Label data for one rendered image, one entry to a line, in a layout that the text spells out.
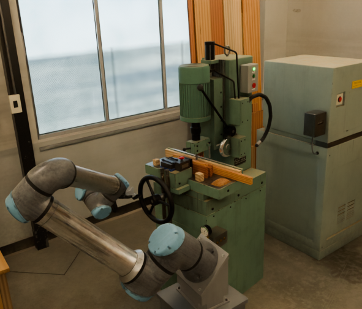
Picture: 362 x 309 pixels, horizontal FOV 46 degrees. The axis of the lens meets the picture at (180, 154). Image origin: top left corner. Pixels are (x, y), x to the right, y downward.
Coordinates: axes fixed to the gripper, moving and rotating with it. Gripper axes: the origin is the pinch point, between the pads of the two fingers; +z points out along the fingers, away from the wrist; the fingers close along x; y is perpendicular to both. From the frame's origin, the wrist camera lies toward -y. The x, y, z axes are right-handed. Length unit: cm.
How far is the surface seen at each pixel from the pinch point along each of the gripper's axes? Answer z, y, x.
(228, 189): 27, 16, -43
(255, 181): 67, 18, -33
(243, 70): 42, 82, -25
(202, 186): 20.2, 13.9, -30.8
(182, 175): 14.6, 17.4, -19.6
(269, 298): 89, -55, -49
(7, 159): -14, -9, 130
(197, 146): 27.3, 33.8, -15.2
